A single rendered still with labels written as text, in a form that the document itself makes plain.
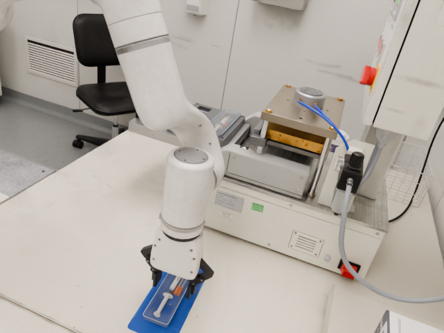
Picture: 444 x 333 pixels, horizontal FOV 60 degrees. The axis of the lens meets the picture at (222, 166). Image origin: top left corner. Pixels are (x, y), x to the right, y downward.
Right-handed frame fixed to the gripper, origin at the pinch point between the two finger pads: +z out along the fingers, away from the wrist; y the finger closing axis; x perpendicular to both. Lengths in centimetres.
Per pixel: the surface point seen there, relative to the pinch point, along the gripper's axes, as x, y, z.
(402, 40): 24, 30, -54
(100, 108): 137, -105, 31
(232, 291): 6.7, 12.1, 3.4
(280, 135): 30.9, 12.2, -26.7
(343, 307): 8.7, 35.9, -1.1
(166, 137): 31.4, -17.7, -17.1
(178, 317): -4.9, 3.6, 3.4
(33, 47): 201, -206, 26
